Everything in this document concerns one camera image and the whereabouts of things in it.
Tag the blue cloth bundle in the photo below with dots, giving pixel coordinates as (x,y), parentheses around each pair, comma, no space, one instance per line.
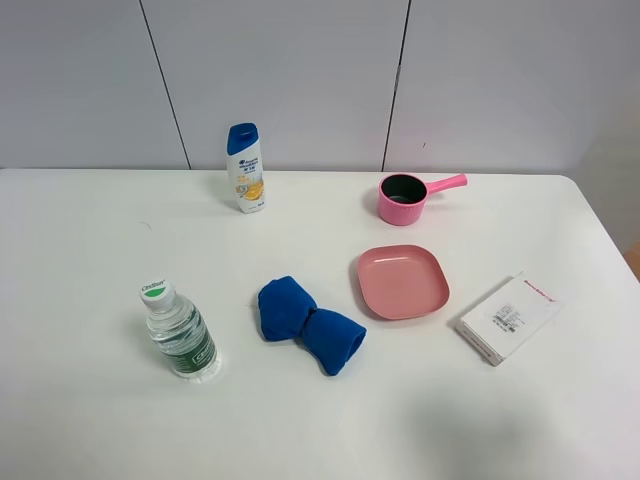
(288,312)

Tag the pink square plate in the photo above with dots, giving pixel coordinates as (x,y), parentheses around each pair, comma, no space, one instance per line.
(401,282)

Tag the white shampoo bottle blue cap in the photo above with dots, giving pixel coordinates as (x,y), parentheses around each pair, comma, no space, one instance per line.
(245,166)

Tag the clear water bottle green label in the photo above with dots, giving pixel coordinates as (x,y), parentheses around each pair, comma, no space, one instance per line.
(179,331)

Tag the white flat cardboard box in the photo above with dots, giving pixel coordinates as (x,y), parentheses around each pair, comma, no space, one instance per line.
(506,319)

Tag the pink saucepan with handle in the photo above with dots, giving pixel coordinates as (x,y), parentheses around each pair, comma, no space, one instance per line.
(402,197)

